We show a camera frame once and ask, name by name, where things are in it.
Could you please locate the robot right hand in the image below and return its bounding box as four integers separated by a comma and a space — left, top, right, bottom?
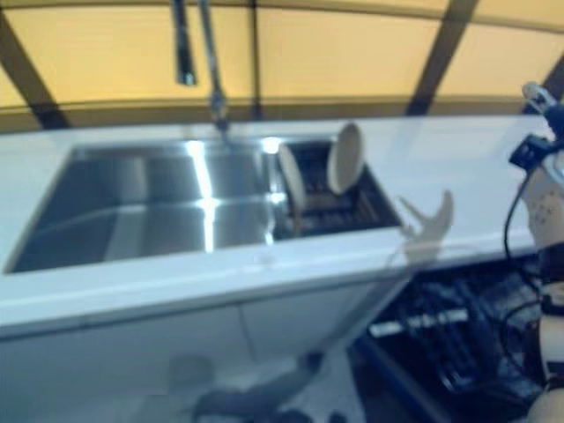
522, 81, 564, 146

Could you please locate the cream round plate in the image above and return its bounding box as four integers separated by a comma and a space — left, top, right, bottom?
326, 122, 366, 195
277, 143, 310, 224

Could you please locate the dishwasher with rack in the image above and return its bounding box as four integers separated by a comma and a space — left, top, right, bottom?
367, 259, 547, 397

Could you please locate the black dish drying rack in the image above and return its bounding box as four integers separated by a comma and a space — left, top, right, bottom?
273, 131, 404, 241

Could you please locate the chrome gooseneck kitchen faucet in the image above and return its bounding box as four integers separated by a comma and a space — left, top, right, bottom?
169, 0, 235, 143

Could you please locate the dark robot right foot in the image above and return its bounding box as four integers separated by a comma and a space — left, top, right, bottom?
275, 408, 349, 423

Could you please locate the stainless steel sink basin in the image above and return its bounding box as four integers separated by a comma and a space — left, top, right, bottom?
2, 130, 404, 275

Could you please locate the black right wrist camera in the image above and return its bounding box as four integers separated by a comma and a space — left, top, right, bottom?
509, 135, 557, 167

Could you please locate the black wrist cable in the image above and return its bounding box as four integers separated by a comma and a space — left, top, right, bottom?
501, 165, 550, 369

